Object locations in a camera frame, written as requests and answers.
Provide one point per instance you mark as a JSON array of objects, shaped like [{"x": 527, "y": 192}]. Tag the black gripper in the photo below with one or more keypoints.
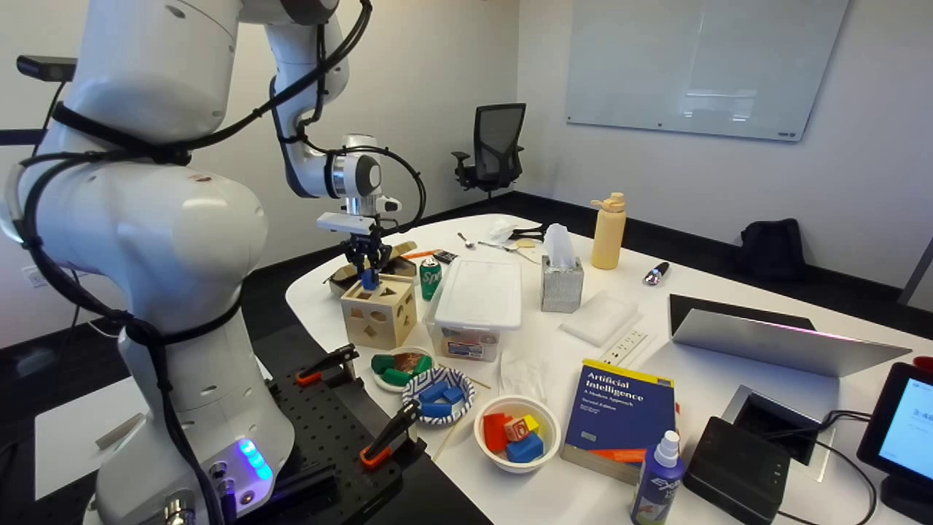
[{"x": 368, "y": 253}]

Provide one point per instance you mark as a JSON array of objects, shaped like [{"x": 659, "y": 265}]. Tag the small blue block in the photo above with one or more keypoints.
[{"x": 371, "y": 285}]

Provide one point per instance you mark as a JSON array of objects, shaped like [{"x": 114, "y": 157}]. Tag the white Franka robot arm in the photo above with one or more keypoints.
[{"x": 164, "y": 244}]

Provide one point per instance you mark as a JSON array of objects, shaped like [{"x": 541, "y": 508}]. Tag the wooden shape sorter box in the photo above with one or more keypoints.
[{"x": 379, "y": 316}]

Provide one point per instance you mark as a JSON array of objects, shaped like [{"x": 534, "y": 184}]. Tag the grey tissue box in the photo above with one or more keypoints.
[{"x": 562, "y": 287}]

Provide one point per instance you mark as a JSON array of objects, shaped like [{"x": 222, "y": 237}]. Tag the red block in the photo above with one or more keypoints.
[{"x": 495, "y": 435}]

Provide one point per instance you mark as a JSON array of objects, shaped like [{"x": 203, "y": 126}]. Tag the yellow block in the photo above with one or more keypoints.
[{"x": 532, "y": 425}]

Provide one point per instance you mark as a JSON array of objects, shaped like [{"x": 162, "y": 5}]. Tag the large blue block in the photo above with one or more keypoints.
[{"x": 527, "y": 447}]

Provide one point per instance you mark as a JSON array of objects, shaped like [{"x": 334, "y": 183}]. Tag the black box device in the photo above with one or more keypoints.
[{"x": 734, "y": 470}]

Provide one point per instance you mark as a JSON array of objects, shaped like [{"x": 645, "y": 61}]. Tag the brown speckled toy piece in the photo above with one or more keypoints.
[{"x": 404, "y": 364}]

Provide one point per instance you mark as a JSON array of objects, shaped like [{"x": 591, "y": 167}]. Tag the black orange clamp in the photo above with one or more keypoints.
[
  {"x": 327, "y": 364},
  {"x": 393, "y": 432}
]

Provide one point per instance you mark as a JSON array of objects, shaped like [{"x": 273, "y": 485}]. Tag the green toy piece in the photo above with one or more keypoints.
[
  {"x": 420, "y": 367},
  {"x": 390, "y": 374}
]

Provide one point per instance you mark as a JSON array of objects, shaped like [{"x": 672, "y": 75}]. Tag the clear plastic lidded container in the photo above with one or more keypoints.
[{"x": 480, "y": 294}]

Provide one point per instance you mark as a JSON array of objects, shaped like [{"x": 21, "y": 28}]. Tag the small white bowl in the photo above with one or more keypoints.
[{"x": 379, "y": 386}]

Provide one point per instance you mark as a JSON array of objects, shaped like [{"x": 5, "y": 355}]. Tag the blue toy piece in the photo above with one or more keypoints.
[
  {"x": 438, "y": 392},
  {"x": 438, "y": 409}
]

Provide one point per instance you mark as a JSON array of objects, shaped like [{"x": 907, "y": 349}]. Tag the blue white patterned plate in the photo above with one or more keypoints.
[{"x": 438, "y": 422}]

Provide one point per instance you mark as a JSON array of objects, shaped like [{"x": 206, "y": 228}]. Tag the black office chair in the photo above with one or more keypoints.
[{"x": 499, "y": 135}]

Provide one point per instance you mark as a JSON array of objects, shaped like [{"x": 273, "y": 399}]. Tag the small red cube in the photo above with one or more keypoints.
[{"x": 514, "y": 428}]

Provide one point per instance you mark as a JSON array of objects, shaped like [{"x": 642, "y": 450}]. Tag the large white bowl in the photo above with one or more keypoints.
[{"x": 484, "y": 463}]

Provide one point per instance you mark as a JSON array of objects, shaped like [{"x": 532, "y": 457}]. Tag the white paper pad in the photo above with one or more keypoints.
[{"x": 602, "y": 319}]

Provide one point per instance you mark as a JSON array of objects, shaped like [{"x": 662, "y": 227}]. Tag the tan drink bottle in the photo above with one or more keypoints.
[{"x": 608, "y": 236}]

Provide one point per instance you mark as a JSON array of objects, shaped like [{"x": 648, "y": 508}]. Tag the white remote keypad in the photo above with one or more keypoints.
[{"x": 627, "y": 349}]

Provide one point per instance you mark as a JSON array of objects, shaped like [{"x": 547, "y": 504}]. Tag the black marker pen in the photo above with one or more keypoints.
[{"x": 655, "y": 272}]

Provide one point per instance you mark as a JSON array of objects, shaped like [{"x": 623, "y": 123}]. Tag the blue yellow book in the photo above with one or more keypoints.
[{"x": 623, "y": 419}]

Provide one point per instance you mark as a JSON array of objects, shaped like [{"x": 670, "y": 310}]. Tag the black flat tablet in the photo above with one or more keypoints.
[{"x": 700, "y": 308}]

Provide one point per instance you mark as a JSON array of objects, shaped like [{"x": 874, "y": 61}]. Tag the white paper sheet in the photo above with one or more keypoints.
[{"x": 73, "y": 438}]

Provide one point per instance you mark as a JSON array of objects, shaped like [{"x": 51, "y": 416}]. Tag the blue spray bottle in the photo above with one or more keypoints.
[{"x": 658, "y": 485}]

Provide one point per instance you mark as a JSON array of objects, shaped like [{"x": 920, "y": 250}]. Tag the black backpack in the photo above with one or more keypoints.
[{"x": 770, "y": 253}]

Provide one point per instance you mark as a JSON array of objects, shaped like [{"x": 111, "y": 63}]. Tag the silver laptop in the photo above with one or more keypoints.
[{"x": 777, "y": 345}]

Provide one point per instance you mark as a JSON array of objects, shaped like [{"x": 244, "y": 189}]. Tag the grey framed black device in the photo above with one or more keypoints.
[{"x": 777, "y": 425}]

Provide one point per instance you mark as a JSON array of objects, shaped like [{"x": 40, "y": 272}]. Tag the black tablet lit screen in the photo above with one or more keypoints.
[{"x": 904, "y": 432}]

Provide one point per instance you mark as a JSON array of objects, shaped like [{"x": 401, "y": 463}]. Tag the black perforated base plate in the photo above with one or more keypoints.
[{"x": 330, "y": 438}]

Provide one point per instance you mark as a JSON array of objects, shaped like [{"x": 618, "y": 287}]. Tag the black camera on stand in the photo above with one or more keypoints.
[{"x": 44, "y": 69}]

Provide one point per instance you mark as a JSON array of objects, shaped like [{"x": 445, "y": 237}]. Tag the wall whiteboard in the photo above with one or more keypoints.
[{"x": 700, "y": 63}]

